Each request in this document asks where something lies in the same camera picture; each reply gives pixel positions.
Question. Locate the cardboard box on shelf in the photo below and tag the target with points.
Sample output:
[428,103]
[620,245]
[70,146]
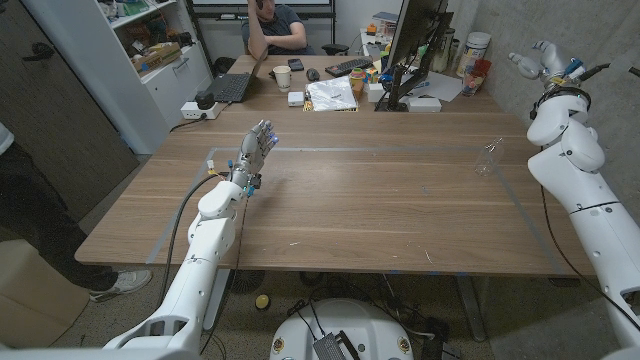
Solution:
[157,56]

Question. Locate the flat white box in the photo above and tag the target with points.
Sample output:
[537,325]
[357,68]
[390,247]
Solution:
[424,104]

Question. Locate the dark thermos flask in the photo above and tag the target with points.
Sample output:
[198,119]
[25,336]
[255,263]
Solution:
[443,50]

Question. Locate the standing person in black trousers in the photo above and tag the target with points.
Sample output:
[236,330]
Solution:
[30,210]

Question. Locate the white paper cup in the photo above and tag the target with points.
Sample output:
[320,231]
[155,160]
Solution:
[283,77]

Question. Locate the white power strip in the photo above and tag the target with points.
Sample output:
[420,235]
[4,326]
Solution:
[192,111]

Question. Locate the white canister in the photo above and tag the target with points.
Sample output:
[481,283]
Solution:
[473,50]

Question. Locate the yellow ball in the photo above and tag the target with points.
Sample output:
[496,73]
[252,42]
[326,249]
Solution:
[262,301]

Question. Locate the white shelf cabinet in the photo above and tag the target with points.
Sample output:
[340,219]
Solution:
[110,75]

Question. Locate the white paper sheet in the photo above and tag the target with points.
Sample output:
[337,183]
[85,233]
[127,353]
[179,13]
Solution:
[442,86]

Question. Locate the colourful stacking toy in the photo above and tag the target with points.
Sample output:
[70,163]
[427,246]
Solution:
[357,77]

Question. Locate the black computer monitor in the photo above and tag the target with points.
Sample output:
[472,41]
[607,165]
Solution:
[412,30]

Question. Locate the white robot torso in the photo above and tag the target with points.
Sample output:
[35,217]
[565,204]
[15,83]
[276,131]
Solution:
[360,325]

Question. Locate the black monitor stand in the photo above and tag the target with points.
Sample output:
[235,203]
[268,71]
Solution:
[399,92]

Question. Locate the clear plastic bottle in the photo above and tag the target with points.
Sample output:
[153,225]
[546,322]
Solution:
[487,160]

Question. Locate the black chair armrest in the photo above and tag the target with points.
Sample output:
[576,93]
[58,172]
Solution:
[335,49]

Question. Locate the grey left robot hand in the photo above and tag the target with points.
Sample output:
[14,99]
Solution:
[254,150]

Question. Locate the black laptop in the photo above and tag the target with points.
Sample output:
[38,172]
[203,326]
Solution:
[230,87]

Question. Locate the large tan cardboard box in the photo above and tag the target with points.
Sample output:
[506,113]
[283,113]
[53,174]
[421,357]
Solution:
[30,300]

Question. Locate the black smartphone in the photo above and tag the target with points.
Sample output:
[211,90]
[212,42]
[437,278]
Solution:
[295,64]

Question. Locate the black keyboard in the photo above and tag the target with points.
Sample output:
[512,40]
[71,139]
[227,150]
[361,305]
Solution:
[349,66]

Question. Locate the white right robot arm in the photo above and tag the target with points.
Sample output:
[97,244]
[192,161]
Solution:
[595,225]

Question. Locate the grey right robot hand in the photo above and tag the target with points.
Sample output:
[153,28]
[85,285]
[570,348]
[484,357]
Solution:
[552,60]

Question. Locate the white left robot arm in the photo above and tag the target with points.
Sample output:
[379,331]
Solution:
[200,270]

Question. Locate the white plastic bag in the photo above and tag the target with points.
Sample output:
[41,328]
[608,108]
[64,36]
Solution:
[331,94]

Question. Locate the clear cup with red items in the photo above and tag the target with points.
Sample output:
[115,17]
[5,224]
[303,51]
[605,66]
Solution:
[474,80]

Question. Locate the small white box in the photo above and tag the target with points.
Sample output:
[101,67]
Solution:
[295,98]

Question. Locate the black power adapter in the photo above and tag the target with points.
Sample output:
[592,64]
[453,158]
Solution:
[204,100]

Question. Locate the white cube box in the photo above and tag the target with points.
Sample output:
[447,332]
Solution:
[375,93]

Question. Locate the black round floor fan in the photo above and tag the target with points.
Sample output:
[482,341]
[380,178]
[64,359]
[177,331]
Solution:
[247,281]

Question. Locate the seated person in dark shirt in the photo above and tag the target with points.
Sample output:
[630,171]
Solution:
[280,30]

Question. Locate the black computer mouse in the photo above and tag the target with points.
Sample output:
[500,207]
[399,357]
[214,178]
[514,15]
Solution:
[313,74]

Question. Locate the black floor power brick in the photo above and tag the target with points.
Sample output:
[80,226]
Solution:
[435,332]

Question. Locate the grey table leg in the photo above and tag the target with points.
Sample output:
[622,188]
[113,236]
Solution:
[216,305]
[471,310]

